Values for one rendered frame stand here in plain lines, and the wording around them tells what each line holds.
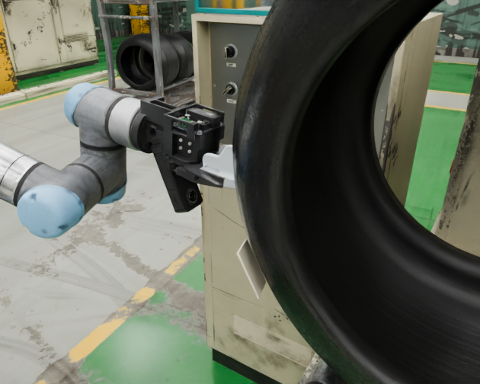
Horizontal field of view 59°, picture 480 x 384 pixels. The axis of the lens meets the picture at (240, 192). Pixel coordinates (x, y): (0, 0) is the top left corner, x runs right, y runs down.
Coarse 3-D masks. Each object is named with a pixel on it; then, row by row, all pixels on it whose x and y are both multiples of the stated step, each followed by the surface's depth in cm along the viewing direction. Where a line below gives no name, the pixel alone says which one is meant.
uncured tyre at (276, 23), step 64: (320, 0) 32; (384, 0) 30; (256, 64) 39; (320, 64) 34; (384, 64) 58; (256, 128) 40; (320, 128) 63; (256, 192) 43; (320, 192) 65; (384, 192) 65; (256, 256) 47; (320, 256) 60; (384, 256) 67; (448, 256) 63; (320, 320) 44; (384, 320) 59; (448, 320) 62
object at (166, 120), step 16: (160, 96) 63; (144, 112) 61; (160, 112) 60; (176, 112) 59; (192, 112) 60; (208, 112) 60; (224, 112) 60; (144, 128) 62; (160, 128) 62; (176, 128) 58; (192, 128) 55; (208, 128) 59; (224, 128) 61; (144, 144) 64; (176, 144) 59; (192, 144) 58; (208, 144) 60; (176, 160) 59; (192, 160) 59
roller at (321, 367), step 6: (318, 366) 54; (324, 366) 53; (312, 372) 54; (318, 372) 52; (324, 372) 52; (330, 372) 52; (312, 378) 52; (318, 378) 51; (324, 378) 51; (330, 378) 51; (336, 378) 52
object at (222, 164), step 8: (224, 152) 56; (208, 160) 58; (216, 160) 57; (224, 160) 56; (232, 160) 56; (200, 168) 58; (208, 168) 58; (216, 168) 57; (224, 168) 57; (232, 168) 56; (224, 176) 57; (232, 176) 56; (224, 184) 57; (232, 184) 56
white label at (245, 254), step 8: (240, 248) 48; (248, 248) 51; (240, 256) 48; (248, 256) 50; (248, 264) 49; (256, 264) 51; (248, 272) 48; (256, 272) 50; (256, 280) 49; (264, 280) 52; (256, 288) 49
